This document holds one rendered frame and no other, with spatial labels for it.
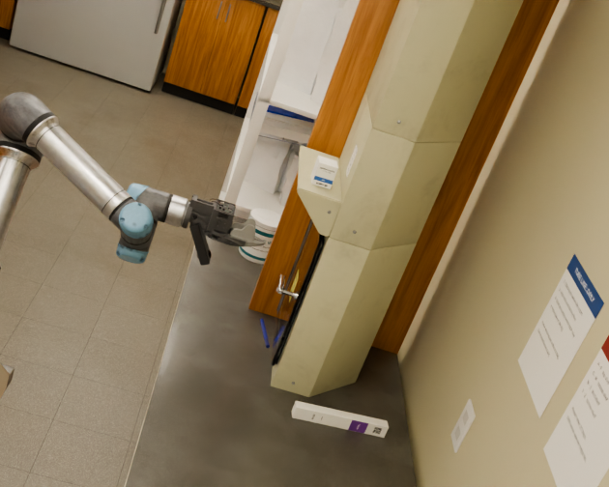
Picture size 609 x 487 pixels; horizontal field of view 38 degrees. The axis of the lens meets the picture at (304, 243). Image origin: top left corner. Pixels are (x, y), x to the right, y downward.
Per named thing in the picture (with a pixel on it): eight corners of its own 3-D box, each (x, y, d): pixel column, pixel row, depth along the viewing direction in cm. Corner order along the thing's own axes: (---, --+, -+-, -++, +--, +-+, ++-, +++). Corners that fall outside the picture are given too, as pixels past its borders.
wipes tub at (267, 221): (275, 251, 313) (288, 214, 307) (273, 269, 301) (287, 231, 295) (239, 241, 312) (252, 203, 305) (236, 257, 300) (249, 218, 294)
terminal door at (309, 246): (279, 313, 266) (324, 196, 250) (273, 368, 239) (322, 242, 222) (276, 312, 266) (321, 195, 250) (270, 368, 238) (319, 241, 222)
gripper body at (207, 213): (236, 216, 220) (188, 202, 218) (226, 246, 223) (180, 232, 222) (238, 204, 227) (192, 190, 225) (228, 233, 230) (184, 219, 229)
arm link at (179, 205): (162, 227, 221) (167, 214, 229) (181, 233, 222) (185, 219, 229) (170, 201, 218) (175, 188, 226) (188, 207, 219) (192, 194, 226)
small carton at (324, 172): (329, 182, 226) (336, 160, 224) (330, 189, 222) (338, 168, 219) (310, 176, 225) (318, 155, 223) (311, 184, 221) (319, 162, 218)
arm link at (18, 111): (18, 66, 207) (166, 212, 204) (23, 86, 217) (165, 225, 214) (-21, 97, 203) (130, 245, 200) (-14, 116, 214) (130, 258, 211)
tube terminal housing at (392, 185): (353, 348, 272) (451, 120, 241) (357, 412, 243) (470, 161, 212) (275, 325, 269) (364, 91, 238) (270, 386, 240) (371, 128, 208)
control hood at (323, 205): (327, 188, 250) (339, 157, 246) (329, 238, 221) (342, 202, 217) (288, 176, 248) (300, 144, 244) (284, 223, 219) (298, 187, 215)
